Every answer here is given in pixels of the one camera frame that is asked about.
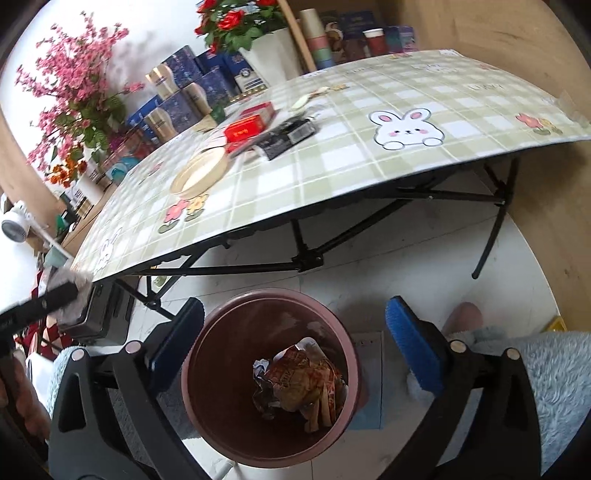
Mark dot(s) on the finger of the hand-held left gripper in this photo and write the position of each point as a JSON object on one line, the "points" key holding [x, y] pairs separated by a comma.
{"points": [[41, 305]]}

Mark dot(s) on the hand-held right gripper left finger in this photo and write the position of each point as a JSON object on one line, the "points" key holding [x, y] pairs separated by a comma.
{"points": [[178, 350]]}

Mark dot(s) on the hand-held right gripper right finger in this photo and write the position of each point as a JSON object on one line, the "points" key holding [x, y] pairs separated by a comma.
{"points": [[411, 350]]}

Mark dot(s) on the brown plastic waste bin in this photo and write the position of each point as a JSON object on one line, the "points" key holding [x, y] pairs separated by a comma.
{"points": [[221, 369]]}

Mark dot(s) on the orange snack wrapper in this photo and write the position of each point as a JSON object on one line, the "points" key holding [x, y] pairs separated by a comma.
{"points": [[295, 378]]}

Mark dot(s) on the cream disposable fork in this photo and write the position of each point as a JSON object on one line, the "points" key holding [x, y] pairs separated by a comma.
{"points": [[302, 101]]}

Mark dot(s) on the person's left hand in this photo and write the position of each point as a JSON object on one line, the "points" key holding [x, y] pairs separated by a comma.
{"points": [[23, 397]]}

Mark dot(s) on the red checked blanket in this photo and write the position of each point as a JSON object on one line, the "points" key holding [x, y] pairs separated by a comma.
{"points": [[41, 330]]}

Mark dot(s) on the dark grey case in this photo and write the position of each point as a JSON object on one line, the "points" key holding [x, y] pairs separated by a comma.
{"points": [[99, 314]]}

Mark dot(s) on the person's left fleece trouser leg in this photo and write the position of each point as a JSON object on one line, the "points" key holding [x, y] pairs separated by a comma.
{"points": [[57, 374]]}

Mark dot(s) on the person's fleece trouser leg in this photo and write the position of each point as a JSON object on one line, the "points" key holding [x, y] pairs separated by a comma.
{"points": [[57, 374], [554, 369]]}

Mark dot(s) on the white desk fan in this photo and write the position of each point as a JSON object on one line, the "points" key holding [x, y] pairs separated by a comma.
{"points": [[14, 224]]}

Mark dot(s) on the white flower vase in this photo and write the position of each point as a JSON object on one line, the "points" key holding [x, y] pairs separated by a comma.
{"points": [[90, 189]]}

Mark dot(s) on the orange artificial flowers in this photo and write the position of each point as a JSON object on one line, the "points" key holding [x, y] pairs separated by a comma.
{"points": [[67, 173]]}

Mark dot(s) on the person's right fleece trouser leg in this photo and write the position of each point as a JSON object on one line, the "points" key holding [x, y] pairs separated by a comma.
{"points": [[554, 369]]}

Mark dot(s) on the striped storage basket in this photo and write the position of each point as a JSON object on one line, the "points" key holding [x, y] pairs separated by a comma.
{"points": [[124, 159]]}

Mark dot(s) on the beige paper bowl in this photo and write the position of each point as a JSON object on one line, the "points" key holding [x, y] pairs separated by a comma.
{"points": [[198, 173]]}

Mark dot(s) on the folding table with plaid cloth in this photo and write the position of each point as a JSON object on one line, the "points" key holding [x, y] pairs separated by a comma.
{"points": [[346, 152]]}

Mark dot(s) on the long blue box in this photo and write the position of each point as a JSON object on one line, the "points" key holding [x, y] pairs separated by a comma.
{"points": [[141, 113]]}

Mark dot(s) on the pink artificial blossom bouquet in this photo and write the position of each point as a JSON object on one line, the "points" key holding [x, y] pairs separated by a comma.
{"points": [[74, 83]]}

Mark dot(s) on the black cigarette box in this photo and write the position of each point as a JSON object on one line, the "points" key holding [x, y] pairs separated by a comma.
{"points": [[274, 144], [300, 129]]}

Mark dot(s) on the gold and blue gift box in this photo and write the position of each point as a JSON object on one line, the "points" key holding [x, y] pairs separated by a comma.
{"points": [[180, 67], [173, 117], [210, 90]]}

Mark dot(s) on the red cigarette pack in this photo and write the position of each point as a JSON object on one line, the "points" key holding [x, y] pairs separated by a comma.
{"points": [[261, 110], [247, 128]]}

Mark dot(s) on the beige scrap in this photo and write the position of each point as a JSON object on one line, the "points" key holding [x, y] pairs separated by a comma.
{"points": [[330, 89]]}

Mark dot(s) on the blue and white carton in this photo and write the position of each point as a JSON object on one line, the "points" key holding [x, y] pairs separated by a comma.
{"points": [[247, 74]]}

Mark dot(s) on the white angular flower pot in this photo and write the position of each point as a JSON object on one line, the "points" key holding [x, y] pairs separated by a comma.
{"points": [[272, 57]]}

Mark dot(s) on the red cup with white rim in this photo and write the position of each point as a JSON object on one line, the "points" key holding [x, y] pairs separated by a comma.
{"points": [[375, 44]]}

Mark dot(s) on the small blue box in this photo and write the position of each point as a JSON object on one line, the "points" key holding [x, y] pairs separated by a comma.
{"points": [[400, 38]]}

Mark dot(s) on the stack of pastel paper cups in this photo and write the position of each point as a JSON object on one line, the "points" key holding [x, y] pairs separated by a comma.
{"points": [[316, 41]]}

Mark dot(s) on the dark blue printed box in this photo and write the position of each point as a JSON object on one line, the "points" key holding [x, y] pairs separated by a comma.
{"points": [[358, 25]]}

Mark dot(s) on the red artificial rose plant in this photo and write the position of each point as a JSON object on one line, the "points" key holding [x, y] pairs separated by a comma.
{"points": [[235, 23]]}

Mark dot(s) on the wooden shelf unit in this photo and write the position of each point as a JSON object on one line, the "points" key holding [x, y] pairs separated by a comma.
{"points": [[293, 32]]}

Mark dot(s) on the black folding table frame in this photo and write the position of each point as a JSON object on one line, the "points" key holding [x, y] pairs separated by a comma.
{"points": [[304, 261]]}

